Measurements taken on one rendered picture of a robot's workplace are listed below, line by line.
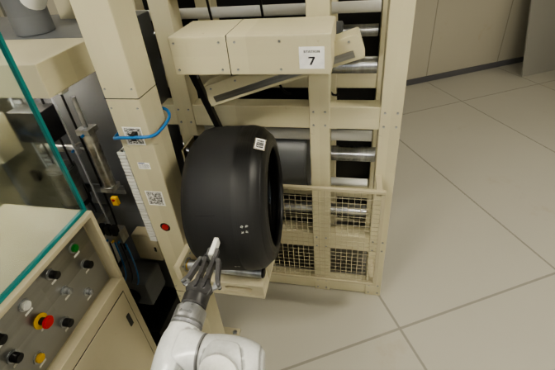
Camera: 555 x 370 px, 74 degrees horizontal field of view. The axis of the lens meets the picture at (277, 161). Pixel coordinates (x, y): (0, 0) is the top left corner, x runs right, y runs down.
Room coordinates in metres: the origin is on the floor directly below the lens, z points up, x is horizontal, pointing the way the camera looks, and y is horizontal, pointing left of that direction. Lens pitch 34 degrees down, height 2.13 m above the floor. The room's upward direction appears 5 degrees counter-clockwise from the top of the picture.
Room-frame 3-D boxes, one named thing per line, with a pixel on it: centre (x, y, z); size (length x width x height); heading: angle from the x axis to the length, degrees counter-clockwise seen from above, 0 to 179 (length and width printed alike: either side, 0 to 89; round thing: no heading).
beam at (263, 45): (1.45, 0.04, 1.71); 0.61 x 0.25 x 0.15; 76
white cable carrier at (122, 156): (1.23, 0.58, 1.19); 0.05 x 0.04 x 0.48; 166
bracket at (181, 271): (1.24, 0.41, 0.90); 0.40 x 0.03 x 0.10; 166
